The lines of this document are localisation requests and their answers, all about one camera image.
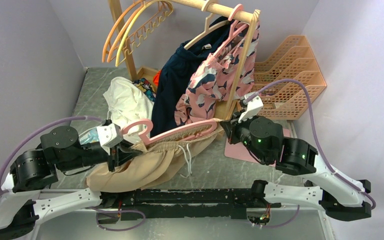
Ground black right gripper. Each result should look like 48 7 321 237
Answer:
221 108 270 164

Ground beige drawstring shorts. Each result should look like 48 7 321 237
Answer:
84 118 223 193

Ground pink notched hanger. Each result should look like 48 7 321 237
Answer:
119 119 218 145

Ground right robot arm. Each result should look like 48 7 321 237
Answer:
220 116 372 222

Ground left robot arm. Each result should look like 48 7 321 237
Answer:
0 124 141 240

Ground yellow hanger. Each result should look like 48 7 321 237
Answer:
114 0 166 68

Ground pink hanger with garment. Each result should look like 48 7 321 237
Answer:
213 4 248 57

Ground orange hanger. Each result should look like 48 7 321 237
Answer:
101 0 147 64

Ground cream hanger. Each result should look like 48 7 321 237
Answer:
184 13 230 50

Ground peach notched hanger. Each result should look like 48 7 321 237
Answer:
117 0 175 65

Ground pink clipboard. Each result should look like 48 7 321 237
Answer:
224 127 292 167

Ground wooden clothes rack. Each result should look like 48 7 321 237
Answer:
108 0 262 122

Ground blue toothbrush blister pack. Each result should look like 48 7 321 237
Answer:
79 127 100 145

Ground pink shark print garment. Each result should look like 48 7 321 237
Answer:
174 24 260 126

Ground white garment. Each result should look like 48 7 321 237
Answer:
103 76 154 127

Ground colourful patterned garment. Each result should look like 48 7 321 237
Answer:
133 78 157 102

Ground navy blue hanging garment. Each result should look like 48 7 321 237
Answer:
150 16 233 137

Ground orange mesh garment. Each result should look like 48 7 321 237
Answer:
152 70 161 86

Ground peach mesh file organizer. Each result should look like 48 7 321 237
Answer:
236 35 327 121

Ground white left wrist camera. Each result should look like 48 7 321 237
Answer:
96 123 123 155

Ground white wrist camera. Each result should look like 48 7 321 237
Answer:
96 123 123 155
238 95 264 123

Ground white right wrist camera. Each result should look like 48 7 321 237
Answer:
238 95 264 123

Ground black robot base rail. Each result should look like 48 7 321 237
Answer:
99 180 281 220

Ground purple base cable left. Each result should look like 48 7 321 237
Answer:
89 206 147 232

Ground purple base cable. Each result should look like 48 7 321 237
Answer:
89 206 147 232
261 204 302 229

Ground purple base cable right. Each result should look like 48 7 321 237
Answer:
261 204 302 229

